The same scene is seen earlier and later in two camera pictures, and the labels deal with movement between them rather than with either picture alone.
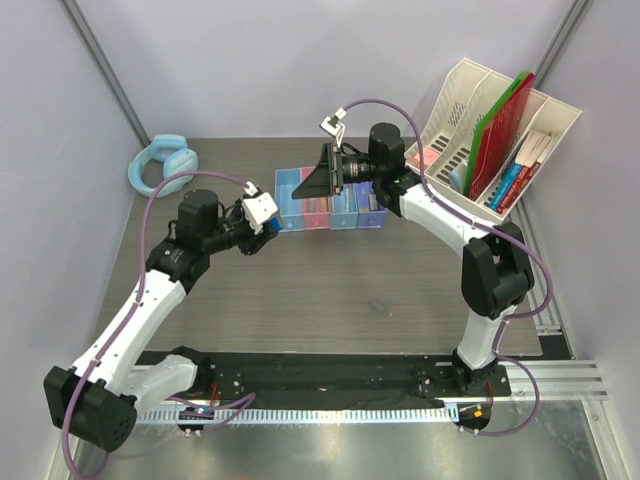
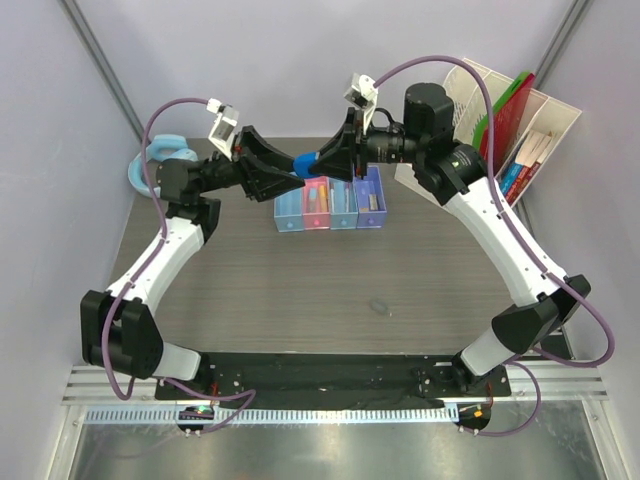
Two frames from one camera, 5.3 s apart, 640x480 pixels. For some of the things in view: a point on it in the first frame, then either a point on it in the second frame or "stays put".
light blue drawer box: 290,211 stays put
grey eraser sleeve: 378,304 stays put
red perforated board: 495,139 stays put
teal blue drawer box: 344,210 stays put
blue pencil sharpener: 275,224 -> 302,163
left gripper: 254,242 -> 266,182
